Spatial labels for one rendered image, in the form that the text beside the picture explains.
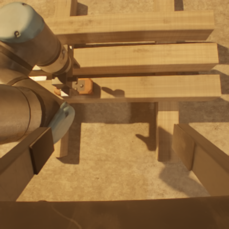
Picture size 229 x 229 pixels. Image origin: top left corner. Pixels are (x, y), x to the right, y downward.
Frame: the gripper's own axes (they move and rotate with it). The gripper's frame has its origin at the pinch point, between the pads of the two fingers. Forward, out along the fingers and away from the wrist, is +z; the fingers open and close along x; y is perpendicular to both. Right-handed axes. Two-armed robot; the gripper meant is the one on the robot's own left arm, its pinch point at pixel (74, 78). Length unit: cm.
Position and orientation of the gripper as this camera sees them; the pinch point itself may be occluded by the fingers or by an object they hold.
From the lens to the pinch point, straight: 65.3
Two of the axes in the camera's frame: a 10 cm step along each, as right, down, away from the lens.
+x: 0.1, -9.9, 1.2
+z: 1.2, 1.2, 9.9
